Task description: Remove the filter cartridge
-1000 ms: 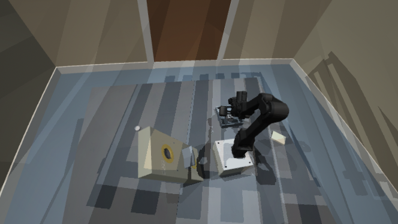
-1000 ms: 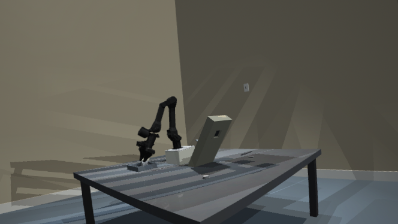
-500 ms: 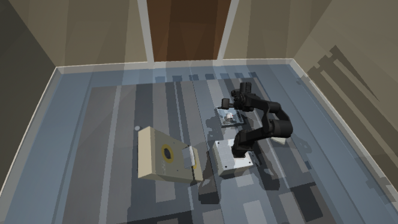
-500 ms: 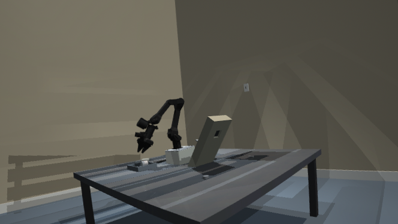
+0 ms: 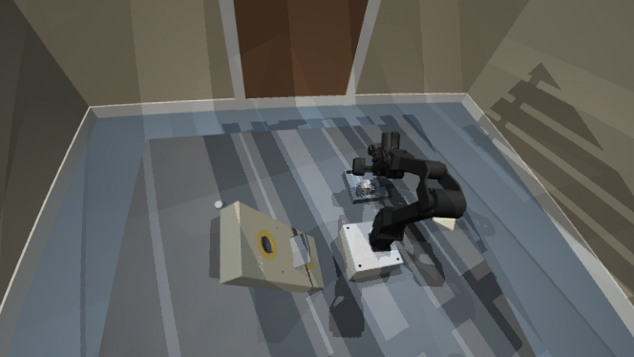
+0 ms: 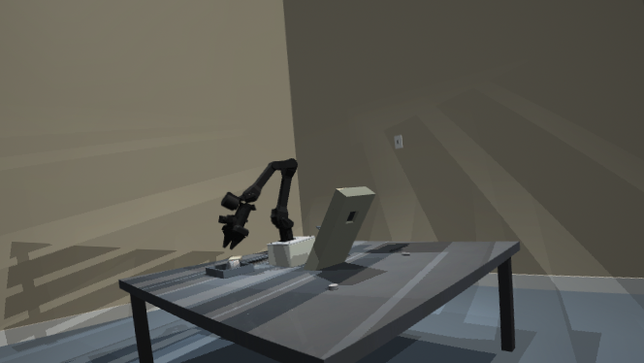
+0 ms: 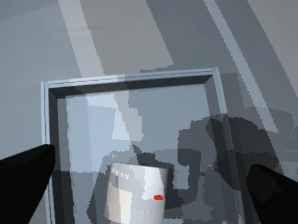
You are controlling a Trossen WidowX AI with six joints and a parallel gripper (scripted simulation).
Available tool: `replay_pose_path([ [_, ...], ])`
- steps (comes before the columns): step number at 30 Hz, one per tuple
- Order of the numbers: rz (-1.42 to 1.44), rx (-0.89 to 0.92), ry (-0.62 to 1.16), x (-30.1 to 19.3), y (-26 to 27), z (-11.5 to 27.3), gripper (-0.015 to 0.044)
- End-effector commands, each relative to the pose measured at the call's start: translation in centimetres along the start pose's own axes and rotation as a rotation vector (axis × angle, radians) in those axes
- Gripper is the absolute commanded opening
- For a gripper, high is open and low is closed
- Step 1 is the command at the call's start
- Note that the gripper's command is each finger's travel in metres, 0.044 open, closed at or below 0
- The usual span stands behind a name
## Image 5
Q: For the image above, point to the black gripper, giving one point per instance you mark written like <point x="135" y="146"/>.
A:
<point x="359" y="168"/>

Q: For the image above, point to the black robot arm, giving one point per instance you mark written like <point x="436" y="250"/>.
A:
<point x="390" y="223"/>

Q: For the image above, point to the white cylinder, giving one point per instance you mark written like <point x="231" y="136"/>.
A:
<point x="365" y="186"/>

